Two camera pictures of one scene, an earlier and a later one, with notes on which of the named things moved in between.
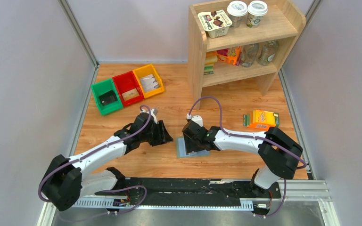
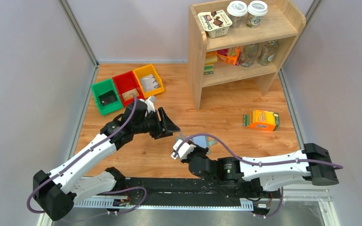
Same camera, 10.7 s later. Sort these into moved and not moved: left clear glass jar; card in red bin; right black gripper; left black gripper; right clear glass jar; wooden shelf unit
Moved: right black gripper; left black gripper
Not moved: wooden shelf unit; right clear glass jar; card in red bin; left clear glass jar
